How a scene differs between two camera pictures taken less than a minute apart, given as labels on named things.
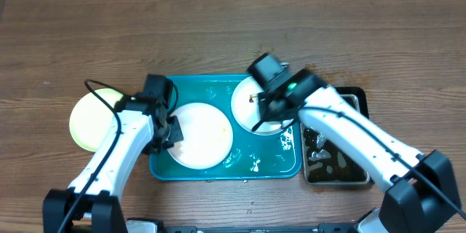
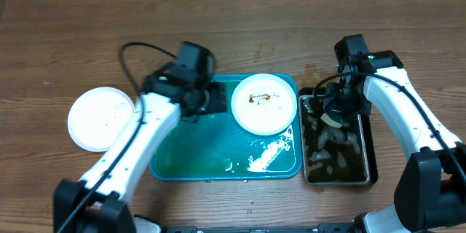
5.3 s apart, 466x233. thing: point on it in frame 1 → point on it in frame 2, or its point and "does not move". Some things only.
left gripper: (177, 135) → (218, 99)
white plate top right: (245, 108) does not move
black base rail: (333, 227) does not move
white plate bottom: (207, 136) → (97, 117)
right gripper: (265, 100) → (333, 107)
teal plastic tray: (277, 155) does not move
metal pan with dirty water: (328, 162) does not move
